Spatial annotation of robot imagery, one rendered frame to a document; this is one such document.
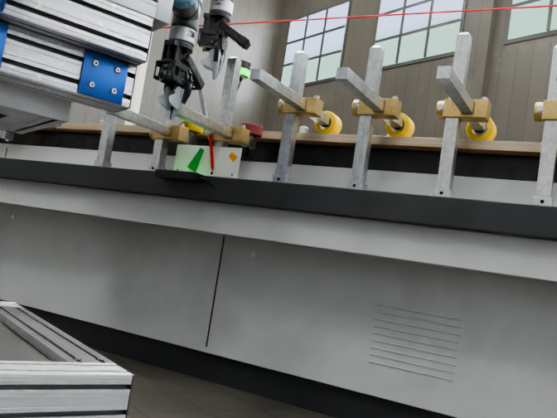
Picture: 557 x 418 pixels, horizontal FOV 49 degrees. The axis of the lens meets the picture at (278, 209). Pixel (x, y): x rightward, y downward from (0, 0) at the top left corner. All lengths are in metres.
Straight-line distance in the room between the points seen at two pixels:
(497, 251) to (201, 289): 1.08
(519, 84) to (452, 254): 5.78
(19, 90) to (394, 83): 7.53
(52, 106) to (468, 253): 1.07
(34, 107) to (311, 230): 0.89
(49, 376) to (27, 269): 1.80
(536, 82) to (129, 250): 5.58
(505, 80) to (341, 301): 5.74
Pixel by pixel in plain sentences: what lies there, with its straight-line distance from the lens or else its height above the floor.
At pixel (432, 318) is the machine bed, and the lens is 1.90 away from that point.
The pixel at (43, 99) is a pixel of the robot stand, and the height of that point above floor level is 0.71.
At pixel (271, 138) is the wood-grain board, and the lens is 2.12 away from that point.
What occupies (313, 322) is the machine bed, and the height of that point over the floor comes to 0.28.
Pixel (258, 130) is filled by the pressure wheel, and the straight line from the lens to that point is 2.09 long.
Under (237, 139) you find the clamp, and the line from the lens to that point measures 1.98.
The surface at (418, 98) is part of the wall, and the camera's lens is 8.22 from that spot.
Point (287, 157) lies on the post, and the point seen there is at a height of 0.78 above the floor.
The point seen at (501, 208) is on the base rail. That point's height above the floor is 0.68.
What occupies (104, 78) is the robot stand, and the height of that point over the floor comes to 0.77.
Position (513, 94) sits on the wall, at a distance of 7.38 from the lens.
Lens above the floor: 0.48
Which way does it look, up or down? 4 degrees up
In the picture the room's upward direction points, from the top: 9 degrees clockwise
